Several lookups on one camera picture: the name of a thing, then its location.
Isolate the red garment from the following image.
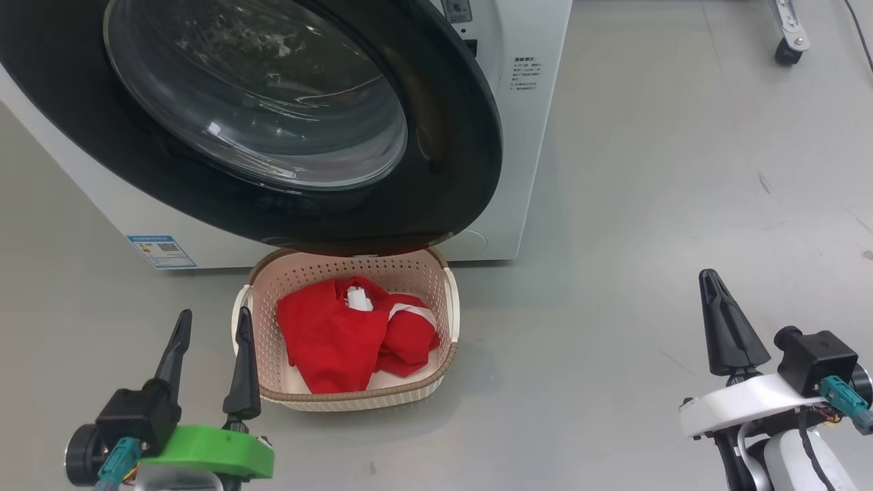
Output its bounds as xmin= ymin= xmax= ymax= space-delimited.
xmin=275 ymin=276 xmax=441 ymax=396

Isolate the black-rimmed glass washer door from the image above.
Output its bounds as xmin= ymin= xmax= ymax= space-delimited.
xmin=0 ymin=0 xmax=505 ymax=258

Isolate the black text notice sticker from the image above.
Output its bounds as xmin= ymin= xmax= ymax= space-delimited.
xmin=511 ymin=55 xmax=545 ymax=93

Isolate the black floor cable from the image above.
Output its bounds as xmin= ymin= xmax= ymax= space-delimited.
xmin=843 ymin=0 xmax=873 ymax=73

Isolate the cream perforated basket brown rim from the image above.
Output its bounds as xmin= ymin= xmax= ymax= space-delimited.
xmin=230 ymin=246 xmax=462 ymax=413

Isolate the black caster wheel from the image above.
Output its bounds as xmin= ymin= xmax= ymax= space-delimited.
xmin=775 ymin=38 xmax=805 ymax=68

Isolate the blue energy label sticker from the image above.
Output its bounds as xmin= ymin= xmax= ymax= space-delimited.
xmin=125 ymin=235 xmax=198 ymax=271

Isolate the metal leg bracket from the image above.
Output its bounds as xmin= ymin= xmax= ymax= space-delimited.
xmin=767 ymin=0 xmax=812 ymax=53

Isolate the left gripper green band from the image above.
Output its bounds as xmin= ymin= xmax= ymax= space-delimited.
xmin=136 ymin=306 xmax=276 ymax=481

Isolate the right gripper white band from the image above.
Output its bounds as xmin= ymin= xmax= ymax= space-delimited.
xmin=679 ymin=268 xmax=827 ymax=439

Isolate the white front-load washing machine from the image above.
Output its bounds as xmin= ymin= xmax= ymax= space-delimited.
xmin=0 ymin=0 xmax=574 ymax=271

